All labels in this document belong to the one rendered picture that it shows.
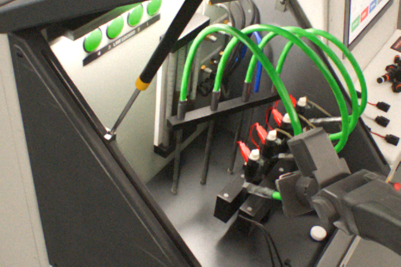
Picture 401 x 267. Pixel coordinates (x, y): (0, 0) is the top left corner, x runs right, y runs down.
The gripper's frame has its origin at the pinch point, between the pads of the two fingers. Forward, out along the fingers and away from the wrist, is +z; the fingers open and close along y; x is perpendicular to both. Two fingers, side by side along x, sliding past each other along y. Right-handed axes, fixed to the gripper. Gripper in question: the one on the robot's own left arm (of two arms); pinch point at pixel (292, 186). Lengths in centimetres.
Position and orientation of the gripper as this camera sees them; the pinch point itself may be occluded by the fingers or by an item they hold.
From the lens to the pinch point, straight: 95.3
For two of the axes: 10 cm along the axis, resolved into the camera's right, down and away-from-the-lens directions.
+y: -9.5, 2.7, -1.6
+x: 2.8, 9.6, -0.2
